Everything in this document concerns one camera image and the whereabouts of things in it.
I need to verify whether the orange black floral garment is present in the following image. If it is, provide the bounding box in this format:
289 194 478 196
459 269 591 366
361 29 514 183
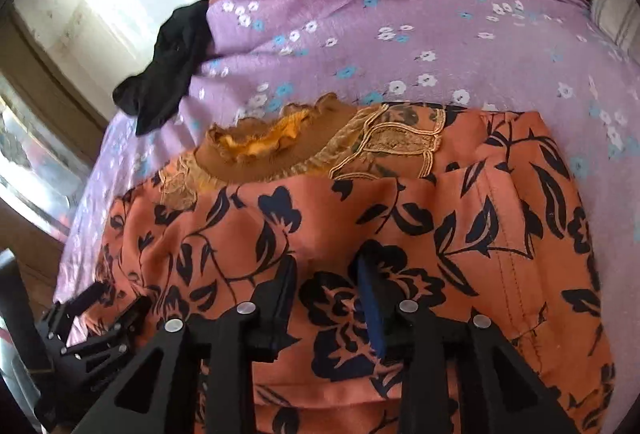
95 94 618 434

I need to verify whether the striped pillow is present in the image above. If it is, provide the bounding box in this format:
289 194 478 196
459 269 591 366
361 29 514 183
587 0 640 65

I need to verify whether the brown wooden frame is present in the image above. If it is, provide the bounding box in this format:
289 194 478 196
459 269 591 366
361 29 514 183
0 9 118 150

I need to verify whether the black cloth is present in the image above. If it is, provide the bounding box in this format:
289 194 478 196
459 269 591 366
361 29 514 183
112 0 216 137

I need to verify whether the purple floral bedsheet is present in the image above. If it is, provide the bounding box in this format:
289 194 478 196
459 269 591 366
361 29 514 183
52 0 640 315

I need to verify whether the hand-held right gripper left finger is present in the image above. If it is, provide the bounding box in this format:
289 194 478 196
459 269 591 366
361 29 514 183
75 256 301 434

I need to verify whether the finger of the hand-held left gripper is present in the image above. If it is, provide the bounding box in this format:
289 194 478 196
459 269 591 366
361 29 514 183
60 296 153 382
42 283 108 341

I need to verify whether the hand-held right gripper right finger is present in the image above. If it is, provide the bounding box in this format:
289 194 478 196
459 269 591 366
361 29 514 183
356 256 583 434

